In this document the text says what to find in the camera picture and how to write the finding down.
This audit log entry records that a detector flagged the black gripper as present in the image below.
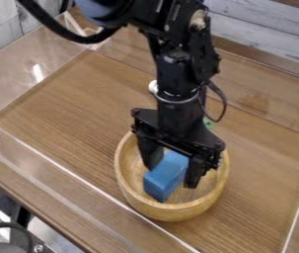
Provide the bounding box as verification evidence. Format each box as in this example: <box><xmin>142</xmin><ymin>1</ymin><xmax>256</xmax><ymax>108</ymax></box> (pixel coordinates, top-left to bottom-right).
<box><xmin>132</xmin><ymin>89</ymin><xmax>226</xmax><ymax>189</ymax></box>

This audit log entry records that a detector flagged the metal table bracket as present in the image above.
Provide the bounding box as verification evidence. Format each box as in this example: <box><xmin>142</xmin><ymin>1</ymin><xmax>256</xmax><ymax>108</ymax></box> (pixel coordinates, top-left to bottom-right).
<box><xmin>25</xmin><ymin>231</ymin><xmax>57</xmax><ymax>253</ymax></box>

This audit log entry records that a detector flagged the black cable bottom left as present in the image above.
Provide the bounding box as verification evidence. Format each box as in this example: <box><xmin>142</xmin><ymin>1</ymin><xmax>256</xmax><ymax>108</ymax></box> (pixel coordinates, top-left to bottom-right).
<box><xmin>0</xmin><ymin>221</ymin><xmax>29</xmax><ymax>253</ymax></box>

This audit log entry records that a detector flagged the blue rectangular block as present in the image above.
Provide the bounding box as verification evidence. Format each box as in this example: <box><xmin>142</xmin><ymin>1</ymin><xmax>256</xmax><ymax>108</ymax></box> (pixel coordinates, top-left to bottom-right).
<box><xmin>145</xmin><ymin>151</ymin><xmax>189</xmax><ymax>203</ymax></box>

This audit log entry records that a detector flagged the green white marker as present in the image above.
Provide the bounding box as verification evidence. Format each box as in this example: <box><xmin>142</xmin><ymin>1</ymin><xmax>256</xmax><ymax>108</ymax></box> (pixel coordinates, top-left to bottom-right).
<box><xmin>149</xmin><ymin>80</ymin><xmax>213</xmax><ymax>128</ymax></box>

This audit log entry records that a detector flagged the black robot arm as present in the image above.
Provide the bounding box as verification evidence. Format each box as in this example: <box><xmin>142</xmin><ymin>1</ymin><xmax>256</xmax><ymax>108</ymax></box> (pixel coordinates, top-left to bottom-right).
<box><xmin>18</xmin><ymin>0</ymin><xmax>226</xmax><ymax>189</ymax></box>

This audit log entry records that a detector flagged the brown wooden bowl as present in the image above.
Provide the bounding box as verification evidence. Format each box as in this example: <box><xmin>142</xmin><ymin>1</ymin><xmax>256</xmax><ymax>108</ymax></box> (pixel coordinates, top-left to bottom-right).
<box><xmin>116</xmin><ymin>132</ymin><xmax>230</xmax><ymax>221</ymax></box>

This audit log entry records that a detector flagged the clear acrylic tray wall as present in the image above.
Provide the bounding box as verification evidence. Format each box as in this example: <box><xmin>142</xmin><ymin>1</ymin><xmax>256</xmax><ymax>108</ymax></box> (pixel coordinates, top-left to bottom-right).
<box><xmin>0</xmin><ymin>127</ymin><xmax>200</xmax><ymax>253</ymax></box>

